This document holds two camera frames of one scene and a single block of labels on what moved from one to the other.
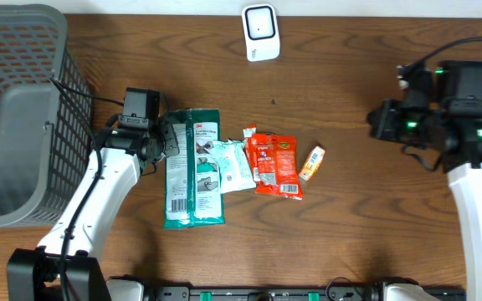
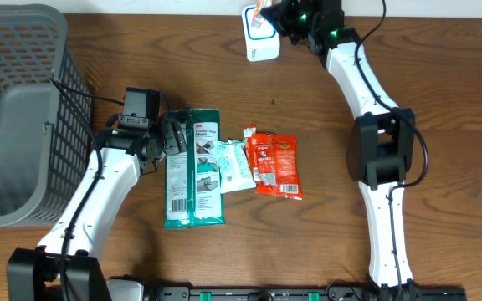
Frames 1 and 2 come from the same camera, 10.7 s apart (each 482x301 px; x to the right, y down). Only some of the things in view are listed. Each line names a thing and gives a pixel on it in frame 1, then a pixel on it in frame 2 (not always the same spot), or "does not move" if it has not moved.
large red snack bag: [276, 158] does not move
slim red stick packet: [248, 130] does not move
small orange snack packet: [312, 163] to [257, 19]
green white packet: [192, 196] does not move
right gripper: [382, 126] to [280, 13]
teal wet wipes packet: [236, 169] does not move
